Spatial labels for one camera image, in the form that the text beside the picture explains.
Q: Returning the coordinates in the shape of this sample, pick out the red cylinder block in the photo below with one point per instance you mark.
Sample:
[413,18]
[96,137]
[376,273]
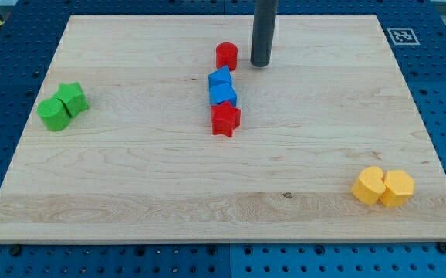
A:
[226,55]

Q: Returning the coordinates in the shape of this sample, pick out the red star block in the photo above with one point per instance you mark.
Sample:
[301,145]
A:
[225,118]

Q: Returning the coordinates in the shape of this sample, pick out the blue cube block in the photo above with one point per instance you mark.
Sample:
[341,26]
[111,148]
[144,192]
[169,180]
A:
[222,92]

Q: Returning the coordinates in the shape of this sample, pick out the blue triangle block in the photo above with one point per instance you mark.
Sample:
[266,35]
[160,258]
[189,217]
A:
[220,76]

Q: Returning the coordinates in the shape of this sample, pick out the wooden board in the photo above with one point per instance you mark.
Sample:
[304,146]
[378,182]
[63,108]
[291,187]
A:
[141,165]

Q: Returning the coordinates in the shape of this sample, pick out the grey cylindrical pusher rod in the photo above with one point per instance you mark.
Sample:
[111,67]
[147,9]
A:
[263,32]

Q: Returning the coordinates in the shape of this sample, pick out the yellow heart block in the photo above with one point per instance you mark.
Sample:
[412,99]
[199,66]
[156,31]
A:
[368,186]

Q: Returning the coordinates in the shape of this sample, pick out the green star block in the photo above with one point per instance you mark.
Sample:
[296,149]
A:
[72,97]

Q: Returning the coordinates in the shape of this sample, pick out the green cylinder block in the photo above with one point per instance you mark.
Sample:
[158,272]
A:
[53,114]

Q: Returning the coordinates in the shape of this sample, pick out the yellow hexagon block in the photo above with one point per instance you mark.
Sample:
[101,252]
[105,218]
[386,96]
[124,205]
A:
[399,188]

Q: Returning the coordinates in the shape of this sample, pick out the white fiducial marker tag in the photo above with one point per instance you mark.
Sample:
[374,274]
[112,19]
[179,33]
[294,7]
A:
[401,36]

